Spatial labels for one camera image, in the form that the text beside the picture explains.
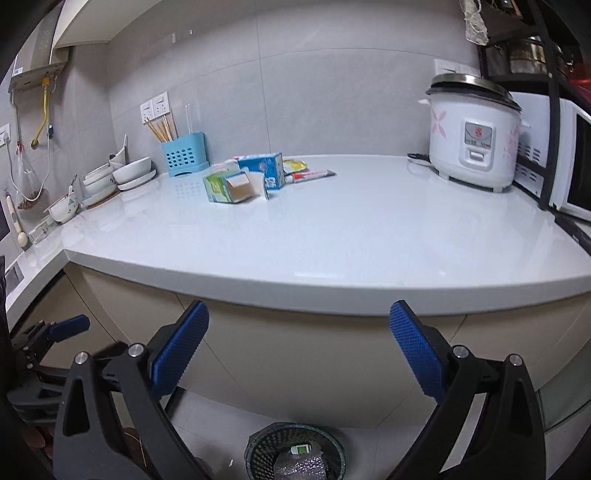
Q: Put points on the white ceramic jug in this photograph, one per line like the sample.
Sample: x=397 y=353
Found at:
x=119 y=154

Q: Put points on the white wall socket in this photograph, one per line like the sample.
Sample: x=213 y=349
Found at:
x=161 y=105
x=455 y=67
x=4 y=134
x=147 y=112

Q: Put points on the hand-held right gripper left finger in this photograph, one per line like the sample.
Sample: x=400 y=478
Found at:
x=180 y=350

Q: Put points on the white rice paddle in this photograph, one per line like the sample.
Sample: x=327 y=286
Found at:
x=16 y=221

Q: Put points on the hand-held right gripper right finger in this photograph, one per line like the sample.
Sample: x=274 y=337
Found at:
x=415 y=350

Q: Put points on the small white green box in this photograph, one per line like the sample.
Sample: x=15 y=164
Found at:
x=301 y=449

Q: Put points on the red white toothpaste tube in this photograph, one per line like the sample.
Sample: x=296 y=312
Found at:
x=309 y=175

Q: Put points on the beige hanging cloth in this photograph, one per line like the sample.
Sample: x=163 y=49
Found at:
x=474 y=23

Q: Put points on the silver water heater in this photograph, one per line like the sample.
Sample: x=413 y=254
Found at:
x=39 y=69

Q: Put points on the steel pot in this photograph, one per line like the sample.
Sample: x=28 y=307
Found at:
x=531 y=57

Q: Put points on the dark green mesh wastebasket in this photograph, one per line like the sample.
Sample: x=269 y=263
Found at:
x=258 y=457

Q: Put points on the blue utensil holder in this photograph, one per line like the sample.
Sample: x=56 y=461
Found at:
x=184 y=154

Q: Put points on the stack of white bowls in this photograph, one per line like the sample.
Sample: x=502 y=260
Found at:
x=99 y=182

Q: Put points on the silver foil wrapper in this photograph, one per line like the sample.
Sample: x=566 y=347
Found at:
x=300 y=467

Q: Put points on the green white cardboard box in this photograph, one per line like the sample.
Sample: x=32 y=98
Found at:
x=217 y=187

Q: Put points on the clear plastic container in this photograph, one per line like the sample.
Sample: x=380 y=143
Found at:
x=42 y=230

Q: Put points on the white microwave oven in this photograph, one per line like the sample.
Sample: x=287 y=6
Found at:
x=570 y=152

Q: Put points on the large white bowl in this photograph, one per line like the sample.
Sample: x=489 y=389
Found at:
x=134 y=170

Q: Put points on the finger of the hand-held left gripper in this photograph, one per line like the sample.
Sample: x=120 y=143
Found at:
x=69 y=326

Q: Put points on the hanging mesh bag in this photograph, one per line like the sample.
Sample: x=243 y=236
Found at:
x=28 y=189

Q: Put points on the small patterned bowl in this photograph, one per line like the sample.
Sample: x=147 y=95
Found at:
x=63 y=210

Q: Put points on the white floral rice cooker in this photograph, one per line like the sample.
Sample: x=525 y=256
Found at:
x=461 y=152

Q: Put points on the blue white milk carton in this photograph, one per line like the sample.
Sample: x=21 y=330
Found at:
x=265 y=170

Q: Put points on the beige wall cabinet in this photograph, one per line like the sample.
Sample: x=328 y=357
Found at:
x=83 y=23

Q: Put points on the bundle of wooden chopsticks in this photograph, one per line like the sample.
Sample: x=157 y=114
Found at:
x=161 y=129

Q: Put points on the beige base cabinet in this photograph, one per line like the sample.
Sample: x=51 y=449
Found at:
x=300 y=346

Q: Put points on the brown rimmed plate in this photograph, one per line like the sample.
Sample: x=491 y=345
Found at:
x=99 y=201

